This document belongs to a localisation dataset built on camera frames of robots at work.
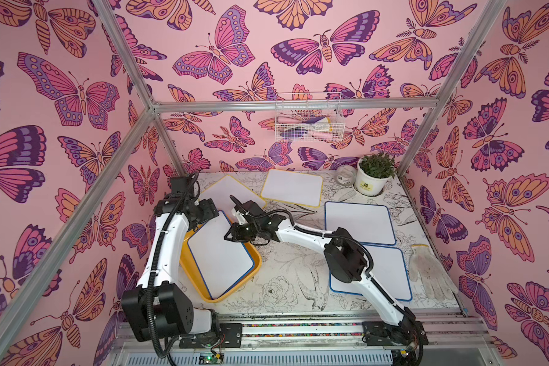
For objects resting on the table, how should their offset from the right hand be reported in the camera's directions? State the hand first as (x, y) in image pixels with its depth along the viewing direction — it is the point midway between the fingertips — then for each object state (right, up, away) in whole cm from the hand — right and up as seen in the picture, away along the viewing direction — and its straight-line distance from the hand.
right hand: (224, 234), depth 87 cm
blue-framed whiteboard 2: (+64, -14, +2) cm, 66 cm away
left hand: (-5, +9, -5) cm, 11 cm away
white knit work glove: (+79, -16, -2) cm, 81 cm away
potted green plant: (+62, +25, +13) cm, 69 cm away
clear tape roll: (+55, +25, +29) cm, 67 cm away
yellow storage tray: (-15, -12, +2) cm, 19 cm away
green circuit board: (0, -37, -16) cm, 40 cm away
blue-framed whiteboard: (+61, +3, +15) cm, 63 cm away
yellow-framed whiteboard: (-7, +19, +31) cm, 37 cm away
